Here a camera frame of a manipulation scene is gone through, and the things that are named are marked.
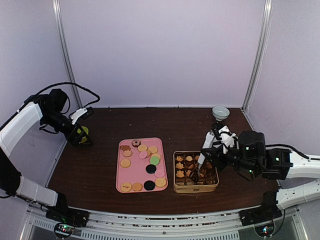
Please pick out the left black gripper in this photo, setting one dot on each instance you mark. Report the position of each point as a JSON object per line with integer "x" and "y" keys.
{"x": 74, "y": 141}

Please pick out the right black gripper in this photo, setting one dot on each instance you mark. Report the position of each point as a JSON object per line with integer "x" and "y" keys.
{"x": 217, "y": 160}

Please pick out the metal serving tongs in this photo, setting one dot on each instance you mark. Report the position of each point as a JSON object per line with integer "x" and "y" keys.
{"x": 208, "y": 143}

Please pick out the star butter cookie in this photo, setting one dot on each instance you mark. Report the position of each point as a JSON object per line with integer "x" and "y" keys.
{"x": 195, "y": 175}

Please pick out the brown leaf cookie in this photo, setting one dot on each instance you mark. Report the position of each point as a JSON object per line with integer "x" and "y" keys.
{"x": 179, "y": 158}

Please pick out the leaf cookie second row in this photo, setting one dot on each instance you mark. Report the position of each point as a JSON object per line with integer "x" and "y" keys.
{"x": 179, "y": 165}

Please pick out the green sandwich cookie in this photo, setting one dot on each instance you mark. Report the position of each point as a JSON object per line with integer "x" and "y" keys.
{"x": 154, "y": 160}

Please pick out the plain round cookie bottom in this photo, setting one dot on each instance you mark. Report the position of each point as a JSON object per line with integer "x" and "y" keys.
{"x": 137, "y": 187}

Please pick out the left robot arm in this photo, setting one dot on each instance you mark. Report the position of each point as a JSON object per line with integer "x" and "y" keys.
{"x": 24, "y": 157}

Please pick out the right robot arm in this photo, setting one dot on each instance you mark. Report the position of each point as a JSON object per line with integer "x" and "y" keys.
{"x": 249, "y": 153}

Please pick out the green plastic bowl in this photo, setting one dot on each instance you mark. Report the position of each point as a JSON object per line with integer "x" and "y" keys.
{"x": 85, "y": 131}

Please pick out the gold cookie tin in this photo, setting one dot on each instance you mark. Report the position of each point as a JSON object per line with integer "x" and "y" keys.
{"x": 208, "y": 181}

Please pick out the pale ceramic bowl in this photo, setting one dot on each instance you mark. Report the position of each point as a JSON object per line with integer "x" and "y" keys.
{"x": 220, "y": 113}

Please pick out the beige round biscuit left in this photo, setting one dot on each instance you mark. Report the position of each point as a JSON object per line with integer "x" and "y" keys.
{"x": 125, "y": 163}

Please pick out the beige round biscuit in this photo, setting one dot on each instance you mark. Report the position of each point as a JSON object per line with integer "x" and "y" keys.
{"x": 153, "y": 149}
{"x": 142, "y": 148}
{"x": 125, "y": 163}
{"x": 156, "y": 155}

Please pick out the pink sandwich cookie lower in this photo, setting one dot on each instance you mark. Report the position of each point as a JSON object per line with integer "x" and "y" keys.
{"x": 159, "y": 173}

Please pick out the pink sandwich cookie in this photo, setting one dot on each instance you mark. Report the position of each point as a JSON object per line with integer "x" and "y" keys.
{"x": 159, "y": 173}
{"x": 143, "y": 154}

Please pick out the chocolate sprinkle donut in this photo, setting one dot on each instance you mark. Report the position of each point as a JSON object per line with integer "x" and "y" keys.
{"x": 136, "y": 143}

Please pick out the beige round biscuit corner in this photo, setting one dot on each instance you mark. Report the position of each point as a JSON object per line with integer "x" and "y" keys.
{"x": 160, "y": 182}

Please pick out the black sandwich cookie upper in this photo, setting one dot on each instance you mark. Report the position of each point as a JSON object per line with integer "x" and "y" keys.
{"x": 151, "y": 169}

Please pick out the black sandwich cookie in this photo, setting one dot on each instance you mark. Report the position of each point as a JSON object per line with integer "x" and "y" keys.
{"x": 151, "y": 169}
{"x": 149, "y": 185}

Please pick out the beige round biscuit top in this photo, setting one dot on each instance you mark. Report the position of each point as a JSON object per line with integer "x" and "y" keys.
{"x": 142, "y": 148}

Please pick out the pink sandwich cookie upper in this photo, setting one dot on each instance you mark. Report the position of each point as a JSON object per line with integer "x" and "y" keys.
{"x": 143, "y": 154}

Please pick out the biscuit with pink stick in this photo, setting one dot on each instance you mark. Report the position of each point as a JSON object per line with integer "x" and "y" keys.
{"x": 126, "y": 187}

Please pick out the black sandwich cookie lower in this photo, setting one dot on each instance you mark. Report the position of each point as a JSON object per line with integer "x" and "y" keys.
{"x": 149, "y": 185}

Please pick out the pink plastic tray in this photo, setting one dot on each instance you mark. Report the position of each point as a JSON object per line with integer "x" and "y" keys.
{"x": 137, "y": 173}

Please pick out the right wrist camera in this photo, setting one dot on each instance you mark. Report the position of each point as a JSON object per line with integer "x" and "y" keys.
{"x": 223, "y": 135}

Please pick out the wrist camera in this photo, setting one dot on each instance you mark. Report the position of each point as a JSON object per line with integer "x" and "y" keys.
{"x": 81, "y": 114}
{"x": 223, "y": 135}

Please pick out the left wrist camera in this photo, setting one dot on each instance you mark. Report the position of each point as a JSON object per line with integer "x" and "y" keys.
{"x": 81, "y": 114}

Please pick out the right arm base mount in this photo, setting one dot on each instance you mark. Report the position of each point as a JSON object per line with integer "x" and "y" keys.
{"x": 266, "y": 221}

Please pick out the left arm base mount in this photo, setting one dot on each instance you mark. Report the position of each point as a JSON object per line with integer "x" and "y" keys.
{"x": 67, "y": 223}

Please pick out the left aluminium frame post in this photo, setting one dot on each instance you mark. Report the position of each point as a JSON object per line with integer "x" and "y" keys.
{"x": 63, "y": 42}

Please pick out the aluminium frame post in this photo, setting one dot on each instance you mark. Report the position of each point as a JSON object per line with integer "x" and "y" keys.
{"x": 63, "y": 42}
{"x": 261, "y": 47}

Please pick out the right aluminium frame post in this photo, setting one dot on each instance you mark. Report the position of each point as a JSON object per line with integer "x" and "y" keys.
{"x": 261, "y": 47}

